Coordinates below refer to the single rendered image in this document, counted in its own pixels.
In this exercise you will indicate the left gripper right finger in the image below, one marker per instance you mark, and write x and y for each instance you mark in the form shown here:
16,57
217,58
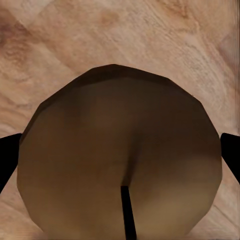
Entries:
230,152

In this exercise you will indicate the pillar candle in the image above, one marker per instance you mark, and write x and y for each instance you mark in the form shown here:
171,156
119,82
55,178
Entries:
119,153

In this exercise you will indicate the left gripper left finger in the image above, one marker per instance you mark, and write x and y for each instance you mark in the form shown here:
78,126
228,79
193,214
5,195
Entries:
9,147

